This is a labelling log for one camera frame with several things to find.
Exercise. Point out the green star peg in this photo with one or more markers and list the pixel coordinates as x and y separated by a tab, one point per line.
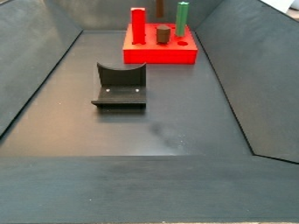
182	14

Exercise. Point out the long brown oval peg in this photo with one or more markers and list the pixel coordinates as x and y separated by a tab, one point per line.
159	8

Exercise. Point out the tall red peg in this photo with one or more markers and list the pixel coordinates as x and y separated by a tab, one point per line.
138	19

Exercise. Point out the black curved holder stand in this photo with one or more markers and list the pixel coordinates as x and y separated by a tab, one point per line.
122	86

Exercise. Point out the red peg board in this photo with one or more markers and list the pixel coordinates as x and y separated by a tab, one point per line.
179	51

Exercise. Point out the short brown peg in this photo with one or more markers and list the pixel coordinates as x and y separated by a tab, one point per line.
163	34

